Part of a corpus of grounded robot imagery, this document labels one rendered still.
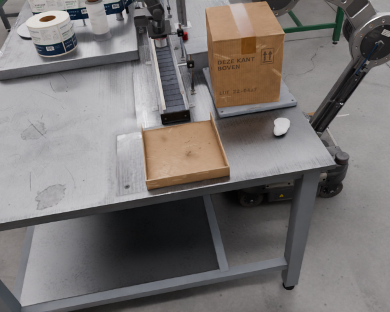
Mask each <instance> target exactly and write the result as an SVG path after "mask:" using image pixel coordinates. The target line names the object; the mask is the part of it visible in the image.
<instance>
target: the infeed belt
mask: <svg viewBox="0 0 390 312"><path fill-rule="evenodd" d="M166 41H167V46H166V47H164V48H157V47H156V44H155V40H154V46H155V52H156V56H157V62H158V69H159V73H160V80H161V83H162V90H163V96H164V100H165V107H166V110H163V114H167V113H175V112H179V111H186V108H185V105H184V100H183V96H182V94H181V92H180V87H179V84H178V79H177V76H176V72H175V67H174V64H173V60H172V56H171V52H170V47H169V44H168V40H167V38H166Z"/></svg>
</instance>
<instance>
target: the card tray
mask: <svg viewBox="0 0 390 312"><path fill-rule="evenodd" d="M141 136H142V150H143V158H144V172H145V182H146V186H147V190H150V189H157V188H163V187H167V186H174V185H178V184H185V183H192V182H196V181H203V180H209V179H214V178H220V177H224V176H230V166H229V164H228V160H227V157H226V155H225V151H224V149H223V145H222V142H221V140H220V137H219V134H218V131H217V128H216V125H215V122H214V119H213V116H212V113H211V111H210V119H209V120H205V121H198V122H193V123H186V124H179V125H174V126H167V127H163V128H156V129H149V130H144V131H143V128H142V123H141Z"/></svg>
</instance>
